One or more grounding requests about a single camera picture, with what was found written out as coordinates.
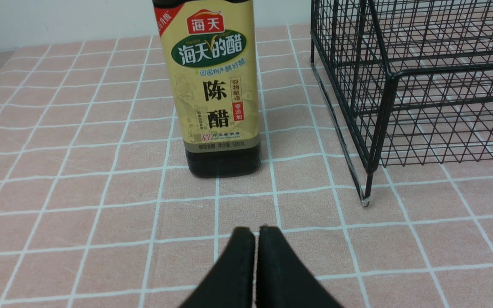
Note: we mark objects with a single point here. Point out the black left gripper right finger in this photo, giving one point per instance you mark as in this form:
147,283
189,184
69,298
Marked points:
282,279

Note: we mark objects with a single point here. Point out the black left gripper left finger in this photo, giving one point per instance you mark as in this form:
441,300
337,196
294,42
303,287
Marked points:
229,282

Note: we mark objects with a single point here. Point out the black wire mesh rack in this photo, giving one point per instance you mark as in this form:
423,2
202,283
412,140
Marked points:
406,82

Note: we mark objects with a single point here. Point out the pink checkered tablecloth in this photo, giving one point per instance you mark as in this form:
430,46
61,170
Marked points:
99,209

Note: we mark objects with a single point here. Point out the dark vinegar bottle yellow label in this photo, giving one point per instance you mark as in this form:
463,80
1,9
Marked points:
210,52

